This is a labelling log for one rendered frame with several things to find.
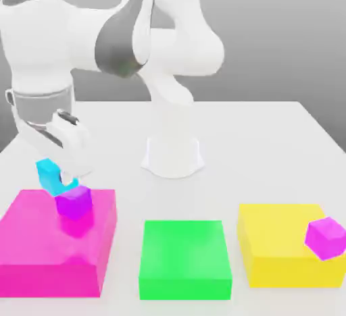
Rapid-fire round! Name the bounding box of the small purple cube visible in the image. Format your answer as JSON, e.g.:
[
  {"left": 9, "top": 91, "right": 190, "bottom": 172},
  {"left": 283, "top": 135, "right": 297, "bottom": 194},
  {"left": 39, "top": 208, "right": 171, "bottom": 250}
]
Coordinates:
[
  {"left": 55, "top": 185, "right": 93, "bottom": 221},
  {"left": 304, "top": 216, "right": 346, "bottom": 262}
]

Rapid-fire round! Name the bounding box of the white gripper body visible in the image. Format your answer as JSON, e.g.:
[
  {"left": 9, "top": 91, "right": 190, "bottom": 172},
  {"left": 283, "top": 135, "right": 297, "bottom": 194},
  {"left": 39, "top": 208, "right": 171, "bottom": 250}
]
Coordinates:
[{"left": 18, "top": 121, "right": 95, "bottom": 178}]

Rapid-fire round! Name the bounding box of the small cyan cube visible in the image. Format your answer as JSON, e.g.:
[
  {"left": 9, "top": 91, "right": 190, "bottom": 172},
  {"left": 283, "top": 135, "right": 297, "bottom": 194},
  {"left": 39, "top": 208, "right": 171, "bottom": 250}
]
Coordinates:
[{"left": 35, "top": 158, "right": 80, "bottom": 198}]

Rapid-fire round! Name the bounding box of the large pink box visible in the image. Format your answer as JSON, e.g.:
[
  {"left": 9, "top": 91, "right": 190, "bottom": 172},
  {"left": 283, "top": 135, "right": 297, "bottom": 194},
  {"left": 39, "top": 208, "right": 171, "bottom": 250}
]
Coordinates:
[{"left": 0, "top": 188, "right": 118, "bottom": 298}]

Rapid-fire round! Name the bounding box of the large yellow box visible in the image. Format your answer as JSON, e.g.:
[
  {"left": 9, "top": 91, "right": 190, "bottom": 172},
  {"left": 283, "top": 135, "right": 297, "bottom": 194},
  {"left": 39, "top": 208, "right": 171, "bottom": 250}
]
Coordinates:
[{"left": 237, "top": 203, "right": 346, "bottom": 289}]

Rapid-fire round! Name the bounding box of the large green box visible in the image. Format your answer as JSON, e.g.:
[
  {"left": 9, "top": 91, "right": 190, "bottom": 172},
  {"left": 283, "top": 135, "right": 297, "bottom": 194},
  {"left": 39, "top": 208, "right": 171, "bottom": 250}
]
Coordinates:
[{"left": 138, "top": 219, "right": 234, "bottom": 301}]

